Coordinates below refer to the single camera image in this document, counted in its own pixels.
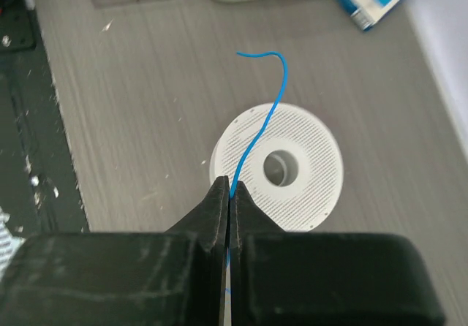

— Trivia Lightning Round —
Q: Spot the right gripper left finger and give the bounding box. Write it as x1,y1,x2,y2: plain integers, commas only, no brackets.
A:
1,177,230,325

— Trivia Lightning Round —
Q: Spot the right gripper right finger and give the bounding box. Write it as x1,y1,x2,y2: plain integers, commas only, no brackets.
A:
230,183,446,325

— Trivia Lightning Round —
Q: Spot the blue cable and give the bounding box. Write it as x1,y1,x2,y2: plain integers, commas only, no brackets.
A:
228,50,290,199

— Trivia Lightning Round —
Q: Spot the white cable spool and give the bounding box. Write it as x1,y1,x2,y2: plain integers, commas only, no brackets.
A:
208,102,344,234

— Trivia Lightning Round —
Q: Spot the white slotted cable duct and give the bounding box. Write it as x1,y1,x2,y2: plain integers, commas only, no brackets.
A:
0,209,25,278

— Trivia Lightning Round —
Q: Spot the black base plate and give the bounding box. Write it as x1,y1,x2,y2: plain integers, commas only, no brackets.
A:
1,0,89,237

